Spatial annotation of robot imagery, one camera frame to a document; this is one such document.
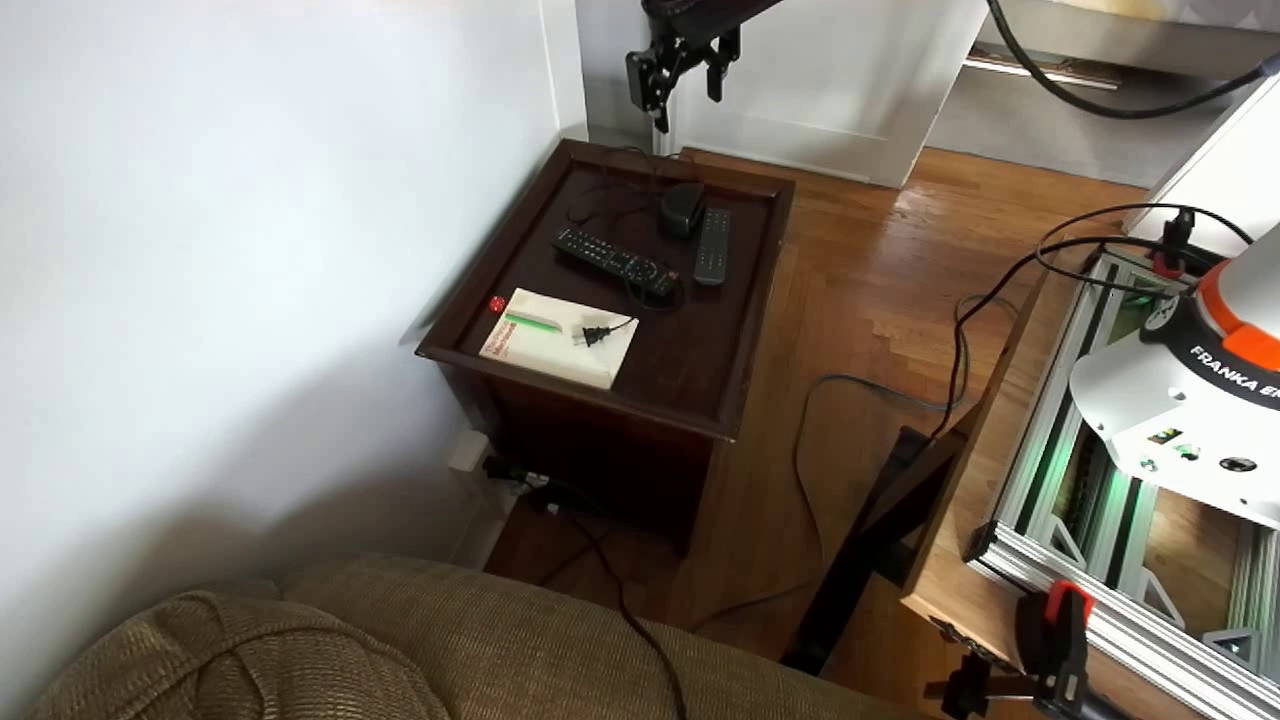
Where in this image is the slim grey remote control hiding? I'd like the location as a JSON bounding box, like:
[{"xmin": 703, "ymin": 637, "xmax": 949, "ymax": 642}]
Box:
[{"xmin": 688, "ymin": 203, "xmax": 736, "ymax": 291}]

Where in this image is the tan fabric couch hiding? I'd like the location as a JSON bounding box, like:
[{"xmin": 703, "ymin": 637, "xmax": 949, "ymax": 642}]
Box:
[{"xmin": 26, "ymin": 554, "xmax": 923, "ymax": 720}]

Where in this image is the dark wooden side table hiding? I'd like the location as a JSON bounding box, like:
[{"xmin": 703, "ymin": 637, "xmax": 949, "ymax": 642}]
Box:
[{"xmin": 414, "ymin": 136, "xmax": 802, "ymax": 554}]

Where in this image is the black round button device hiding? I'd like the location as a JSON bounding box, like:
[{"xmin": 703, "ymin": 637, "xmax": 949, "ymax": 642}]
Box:
[{"xmin": 651, "ymin": 181, "xmax": 712, "ymax": 244}]

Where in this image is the aluminium robot stand frame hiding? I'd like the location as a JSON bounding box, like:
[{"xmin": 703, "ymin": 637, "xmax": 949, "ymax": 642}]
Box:
[{"xmin": 964, "ymin": 244, "xmax": 1280, "ymax": 720}]

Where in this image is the black orange bar clamp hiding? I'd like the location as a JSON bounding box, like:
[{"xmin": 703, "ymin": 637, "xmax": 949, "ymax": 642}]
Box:
[{"xmin": 923, "ymin": 576, "xmax": 1106, "ymax": 720}]

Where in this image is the black power strip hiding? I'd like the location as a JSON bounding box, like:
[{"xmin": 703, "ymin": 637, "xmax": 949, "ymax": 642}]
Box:
[{"xmin": 479, "ymin": 453, "xmax": 606, "ymax": 521}]

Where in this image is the white door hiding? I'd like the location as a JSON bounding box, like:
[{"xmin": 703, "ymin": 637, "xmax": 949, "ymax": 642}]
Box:
[{"xmin": 647, "ymin": 0, "xmax": 997, "ymax": 193}]

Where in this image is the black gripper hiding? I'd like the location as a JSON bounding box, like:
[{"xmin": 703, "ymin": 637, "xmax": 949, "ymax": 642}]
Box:
[{"xmin": 624, "ymin": 0, "xmax": 785, "ymax": 136}]

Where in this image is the long black floor cable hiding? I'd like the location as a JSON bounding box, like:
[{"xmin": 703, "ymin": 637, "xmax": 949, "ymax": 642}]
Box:
[{"xmin": 685, "ymin": 196, "xmax": 1266, "ymax": 637}]

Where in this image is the black power cable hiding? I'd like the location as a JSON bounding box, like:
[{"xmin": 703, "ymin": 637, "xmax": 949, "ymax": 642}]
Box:
[{"xmin": 529, "ymin": 486, "xmax": 694, "ymax": 720}]

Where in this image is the small white wall box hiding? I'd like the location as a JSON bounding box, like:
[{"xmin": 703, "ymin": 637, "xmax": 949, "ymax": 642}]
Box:
[{"xmin": 444, "ymin": 426, "xmax": 495, "ymax": 478}]

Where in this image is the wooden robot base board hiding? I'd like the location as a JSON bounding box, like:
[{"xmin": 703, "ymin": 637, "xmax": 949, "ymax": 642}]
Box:
[{"xmin": 901, "ymin": 265, "xmax": 1203, "ymax": 720}]

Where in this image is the black metal table leg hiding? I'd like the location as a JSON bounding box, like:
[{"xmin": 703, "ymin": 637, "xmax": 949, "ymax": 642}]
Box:
[{"xmin": 775, "ymin": 418, "xmax": 974, "ymax": 677}]

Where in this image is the long black remote control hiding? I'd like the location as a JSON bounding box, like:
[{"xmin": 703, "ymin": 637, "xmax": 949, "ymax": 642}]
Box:
[{"xmin": 553, "ymin": 225, "xmax": 685, "ymax": 302}]

